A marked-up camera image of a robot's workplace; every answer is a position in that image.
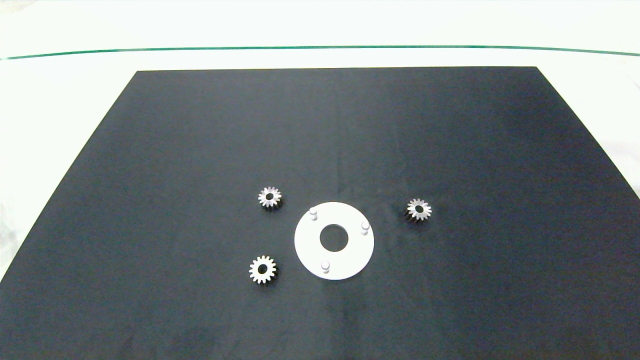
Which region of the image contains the small steel planetary gear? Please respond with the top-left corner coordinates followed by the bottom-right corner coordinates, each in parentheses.
top-left (405, 198), bottom-right (433, 223)
top-left (248, 255), bottom-right (277, 285)
top-left (257, 186), bottom-right (283, 210)

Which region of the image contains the round white carrier plate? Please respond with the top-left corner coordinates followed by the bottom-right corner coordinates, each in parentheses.
top-left (294, 201), bottom-right (375, 281)

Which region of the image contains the dark table mat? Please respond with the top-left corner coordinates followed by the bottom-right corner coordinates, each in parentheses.
top-left (0, 66), bottom-right (640, 360)

